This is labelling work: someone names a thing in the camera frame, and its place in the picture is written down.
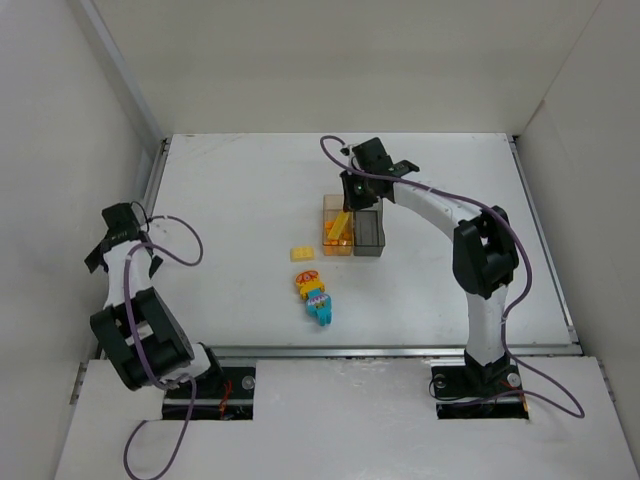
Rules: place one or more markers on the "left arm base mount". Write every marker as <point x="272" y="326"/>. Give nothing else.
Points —
<point x="224" y="391"/>

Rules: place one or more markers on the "aluminium right rail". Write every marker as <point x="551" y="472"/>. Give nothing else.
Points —
<point x="542" y="235"/>

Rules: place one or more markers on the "aluminium front rail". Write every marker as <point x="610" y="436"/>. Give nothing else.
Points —
<point x="306" y="352"/>

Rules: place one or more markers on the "yellow lego face block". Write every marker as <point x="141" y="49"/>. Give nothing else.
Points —
<point x="302" y="254"/>

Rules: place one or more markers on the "aluminium rail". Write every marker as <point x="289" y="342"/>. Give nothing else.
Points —
<point x="131" y="325"/>
<point x="306" y="352"/>
<point x="542" y="235"/>

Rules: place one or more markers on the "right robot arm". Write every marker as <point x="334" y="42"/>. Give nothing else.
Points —
<point x="484" y="255"/>

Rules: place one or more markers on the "aluminium left rail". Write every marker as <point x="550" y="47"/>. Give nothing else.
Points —
<point x="131" y="325"/>

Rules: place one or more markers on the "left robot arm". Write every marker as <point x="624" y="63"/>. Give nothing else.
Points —
<point x="183" y="352"/>

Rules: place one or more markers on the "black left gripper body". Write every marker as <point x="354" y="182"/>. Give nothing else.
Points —
<point x="93" y="257"/>

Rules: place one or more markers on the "yellow lego block bottom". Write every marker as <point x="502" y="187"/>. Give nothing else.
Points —
<point x="323" y="314"/>

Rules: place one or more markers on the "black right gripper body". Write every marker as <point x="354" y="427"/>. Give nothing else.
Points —
<point x="357" y="195"/>

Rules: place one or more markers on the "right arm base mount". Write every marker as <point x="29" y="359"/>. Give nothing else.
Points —
<point x="459" y="396"/>

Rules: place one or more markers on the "yellow lego plate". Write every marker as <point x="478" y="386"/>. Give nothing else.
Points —
<point x="338" y="226"/>

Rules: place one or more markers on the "grey transparent container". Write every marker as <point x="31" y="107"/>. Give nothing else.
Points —
<point x="369" y="235"/>

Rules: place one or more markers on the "amber transparent container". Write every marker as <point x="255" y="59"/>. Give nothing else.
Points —
<point x="332" y="205"/>

